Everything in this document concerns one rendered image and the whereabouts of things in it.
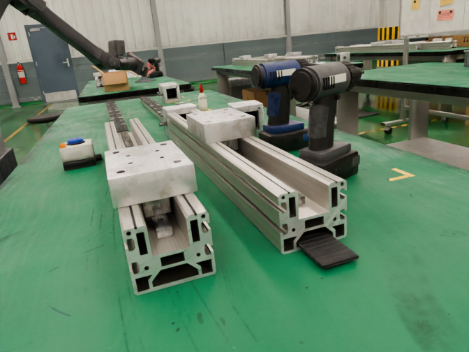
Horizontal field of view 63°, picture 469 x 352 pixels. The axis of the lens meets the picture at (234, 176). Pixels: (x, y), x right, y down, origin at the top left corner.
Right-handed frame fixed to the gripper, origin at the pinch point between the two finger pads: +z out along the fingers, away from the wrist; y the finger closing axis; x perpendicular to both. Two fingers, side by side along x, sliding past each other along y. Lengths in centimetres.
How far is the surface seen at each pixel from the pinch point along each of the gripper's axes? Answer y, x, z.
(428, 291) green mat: -132, -28, -105
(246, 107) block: -78, -19, -45
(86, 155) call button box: -56, 3, -80
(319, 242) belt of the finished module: -120, -23, -100
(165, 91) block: 0.3, 14.5, 20.6
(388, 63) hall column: 11, -18, 746
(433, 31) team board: -84, -75, 261
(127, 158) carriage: -91, -21, -107
